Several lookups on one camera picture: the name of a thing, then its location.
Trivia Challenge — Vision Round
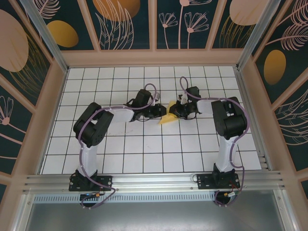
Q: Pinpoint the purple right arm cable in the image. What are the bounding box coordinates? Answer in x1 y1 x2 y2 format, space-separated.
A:
180 76 250 208

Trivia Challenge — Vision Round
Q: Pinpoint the yellow square paper sheet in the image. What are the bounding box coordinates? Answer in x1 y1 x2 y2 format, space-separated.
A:
158 100 181 126

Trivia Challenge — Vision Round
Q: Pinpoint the aluminium corner post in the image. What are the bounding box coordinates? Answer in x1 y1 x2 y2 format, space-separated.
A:
237 0 281 70
20 0 69 73

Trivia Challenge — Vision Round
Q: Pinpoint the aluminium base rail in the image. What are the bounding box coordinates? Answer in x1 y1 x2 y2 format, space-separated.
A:
23 170 288 193

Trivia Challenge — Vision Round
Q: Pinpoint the grey metal panel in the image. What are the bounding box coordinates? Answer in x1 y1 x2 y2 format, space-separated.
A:
23 202 287 231

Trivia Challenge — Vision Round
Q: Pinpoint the slotted grey cable duct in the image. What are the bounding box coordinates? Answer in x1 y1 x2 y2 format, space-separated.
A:
32 194 277 203

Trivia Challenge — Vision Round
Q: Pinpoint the aluminium side rail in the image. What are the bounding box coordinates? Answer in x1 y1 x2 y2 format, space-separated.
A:
234 68 272 171

